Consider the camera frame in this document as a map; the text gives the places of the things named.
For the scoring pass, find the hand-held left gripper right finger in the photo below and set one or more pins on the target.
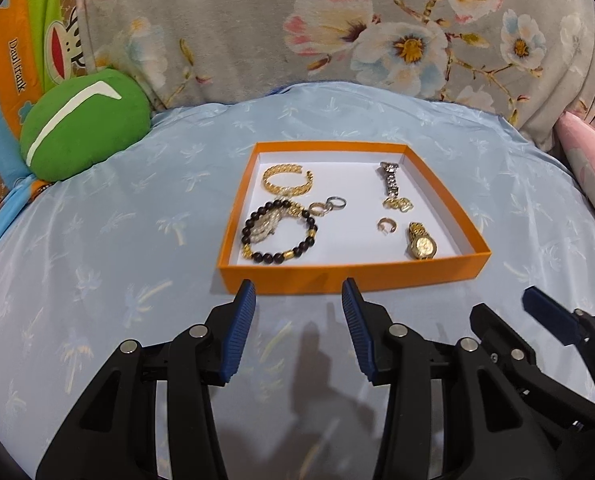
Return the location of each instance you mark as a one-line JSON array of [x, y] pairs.
[[357, 332]]

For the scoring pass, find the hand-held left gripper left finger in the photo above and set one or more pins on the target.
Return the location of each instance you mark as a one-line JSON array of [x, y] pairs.
[[237, 332]]

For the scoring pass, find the small hoop earring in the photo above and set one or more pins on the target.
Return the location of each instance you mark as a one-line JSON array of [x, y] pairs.
[[344, 204]]

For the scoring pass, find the pink pillow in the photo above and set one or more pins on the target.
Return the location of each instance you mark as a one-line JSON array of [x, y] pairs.
[[587, 160]]

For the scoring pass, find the light blue palm-print sheet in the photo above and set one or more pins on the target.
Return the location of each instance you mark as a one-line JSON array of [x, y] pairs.
[[127, 240]]

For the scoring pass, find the gold charm pendant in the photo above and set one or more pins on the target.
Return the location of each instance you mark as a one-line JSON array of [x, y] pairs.
[[400, 205]]

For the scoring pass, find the cartoon printed blanket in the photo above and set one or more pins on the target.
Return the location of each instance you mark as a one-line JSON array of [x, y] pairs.
[[17, 60]]

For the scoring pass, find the orange cardboard box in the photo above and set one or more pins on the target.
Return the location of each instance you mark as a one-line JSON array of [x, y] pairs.
[[352, 275]]

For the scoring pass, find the green pillow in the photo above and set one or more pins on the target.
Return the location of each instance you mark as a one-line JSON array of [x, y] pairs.
[[82, 125]]

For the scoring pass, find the silver gold watch band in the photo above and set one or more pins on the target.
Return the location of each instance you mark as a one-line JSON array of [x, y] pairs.
[[390, 180]]

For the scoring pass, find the gold wristwatch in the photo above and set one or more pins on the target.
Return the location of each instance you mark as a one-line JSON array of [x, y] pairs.
[[422, 246]]

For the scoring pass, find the grey floral blanket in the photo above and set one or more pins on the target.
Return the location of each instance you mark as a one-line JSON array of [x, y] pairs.
[[327, 35]]

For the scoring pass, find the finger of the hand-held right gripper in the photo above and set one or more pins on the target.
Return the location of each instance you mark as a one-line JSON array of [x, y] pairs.
[[547, 310], [502, 330]]

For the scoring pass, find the gold hoop earring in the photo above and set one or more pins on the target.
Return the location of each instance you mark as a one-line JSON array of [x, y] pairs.
[[317, 208], [380, 225]]

